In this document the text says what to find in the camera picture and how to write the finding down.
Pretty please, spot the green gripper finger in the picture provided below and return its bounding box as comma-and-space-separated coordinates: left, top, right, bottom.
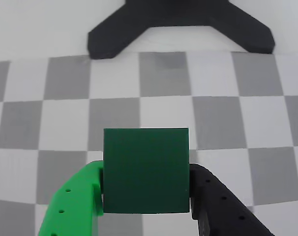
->
37, 161, 105, 236

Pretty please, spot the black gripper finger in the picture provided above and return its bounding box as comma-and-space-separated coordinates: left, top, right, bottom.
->
189, 163, 277, 236

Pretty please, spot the dark green dice cube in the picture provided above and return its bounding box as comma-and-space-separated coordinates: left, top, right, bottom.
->
103, 127, 190, 214

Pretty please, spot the grey white checkered mat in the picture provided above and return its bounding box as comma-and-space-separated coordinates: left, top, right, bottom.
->
0, 51, 298, 236

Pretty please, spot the black camera stand foot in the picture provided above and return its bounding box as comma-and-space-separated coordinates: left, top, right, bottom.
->
87, 0, 276, 60

